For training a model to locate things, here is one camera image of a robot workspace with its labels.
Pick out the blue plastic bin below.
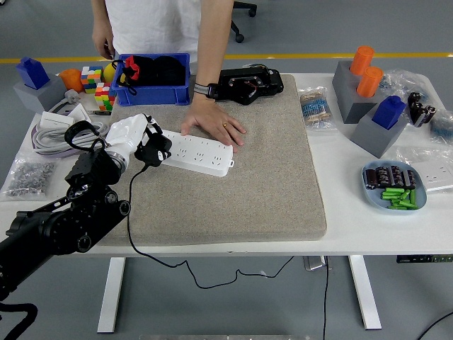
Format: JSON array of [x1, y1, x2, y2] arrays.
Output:
[[111, 52, 192, 107]]

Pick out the person's torso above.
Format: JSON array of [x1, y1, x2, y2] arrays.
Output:
[[104, 0, 234, 64]]

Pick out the colourful puzzle cube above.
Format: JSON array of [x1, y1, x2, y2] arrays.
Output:
[[80, 66, 104, 95], [94, 82, 117, 113]]

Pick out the light blue plate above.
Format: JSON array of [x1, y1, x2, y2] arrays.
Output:
[[361, 159, 429, 213]]

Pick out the bag of black capacitors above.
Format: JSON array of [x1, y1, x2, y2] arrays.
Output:
[[406, 91, 437, 128]]

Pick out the grey metal box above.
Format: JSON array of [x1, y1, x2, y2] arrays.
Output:
[[303, 255, 327, 272]]

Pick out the black office chair base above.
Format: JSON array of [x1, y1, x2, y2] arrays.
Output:
[[229, 1, 258, 44]]

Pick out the person's left hand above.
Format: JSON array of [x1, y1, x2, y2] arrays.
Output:
[[180, 97, 248, 153]]

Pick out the black plug adapter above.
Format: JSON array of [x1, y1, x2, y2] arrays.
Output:
[[137, 130, 174, 166]]

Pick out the white power strip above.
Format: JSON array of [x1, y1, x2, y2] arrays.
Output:
[[157, 129, 235, 178]]

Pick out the grey-brown foam mat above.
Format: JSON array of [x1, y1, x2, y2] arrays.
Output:
[[84, 73, 328, 247]]

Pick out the bag of taped resistors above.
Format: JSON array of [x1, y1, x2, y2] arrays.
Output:
[[297, 86, 338, 132]]

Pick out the black electronic device housing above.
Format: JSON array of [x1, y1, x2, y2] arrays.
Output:
[[207, 65, 285, 106]]

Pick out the blue plastic block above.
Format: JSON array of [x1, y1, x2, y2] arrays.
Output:
[[371, 94, 407, 130], [16, 57, 51, 90]]

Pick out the black cloth pouch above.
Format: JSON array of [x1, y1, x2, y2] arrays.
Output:
[[151, 55, 188, 86]]

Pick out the thin black plug cord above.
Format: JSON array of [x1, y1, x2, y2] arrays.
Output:
[[126, 162, 295, 290]]

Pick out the grey two-hole cylinder holder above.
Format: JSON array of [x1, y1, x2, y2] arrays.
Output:
[[332, 59, 386, 124]]

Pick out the striped wristband with watch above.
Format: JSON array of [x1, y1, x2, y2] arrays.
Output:
[[193, 81, 221, 102]]

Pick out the orange plastic cylinder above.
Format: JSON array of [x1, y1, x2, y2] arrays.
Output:
[[350, 45, 376, 76], [356, 66, 384, 98], [59, 68, 84, 93]]

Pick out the white wall socket panel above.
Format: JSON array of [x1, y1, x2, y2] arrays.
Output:
[[414, 163, 453, 193]]

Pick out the crumpled clear plastic bag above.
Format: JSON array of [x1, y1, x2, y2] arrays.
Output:
[[381, 67, 440, 103]]

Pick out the grey single-slot block holder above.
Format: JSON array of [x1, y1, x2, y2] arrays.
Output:
[[350, 104, 409, 159], [13, 74, 67, 114]]

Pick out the grey power strip cord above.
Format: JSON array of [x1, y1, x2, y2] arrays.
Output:
[[32, 120, 110, 157]]

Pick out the black hanging cable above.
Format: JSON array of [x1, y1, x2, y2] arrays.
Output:
[[321, 255, 331, 340]]

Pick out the black pouch with red toggle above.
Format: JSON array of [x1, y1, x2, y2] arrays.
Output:
[[111, 55, 154, 96]]

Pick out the person's right hand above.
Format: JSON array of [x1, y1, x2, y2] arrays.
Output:
[[91, 21, 116, 60]]

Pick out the black floor cable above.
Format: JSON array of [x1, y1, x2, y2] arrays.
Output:
[[414, 310, 453, 340]]

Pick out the white table leg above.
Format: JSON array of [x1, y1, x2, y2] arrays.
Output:
[[96, 257, 127, 334], [348, 254, 383, 331]]

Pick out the pile of green cylinders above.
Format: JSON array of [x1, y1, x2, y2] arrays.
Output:
[[381, 187, 418, 210]]

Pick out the black table control panel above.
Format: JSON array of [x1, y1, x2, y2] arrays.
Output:
[[396, 254, 453, 264]]

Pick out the bag of metal screws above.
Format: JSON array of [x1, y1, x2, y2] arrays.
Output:
[[1, 157, 57, 201]]

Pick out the bag of blue resistors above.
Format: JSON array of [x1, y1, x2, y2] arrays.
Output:
[[428, 109, 453, 145]]

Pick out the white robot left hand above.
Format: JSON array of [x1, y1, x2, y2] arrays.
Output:
[[104, 113, 173, 166]]

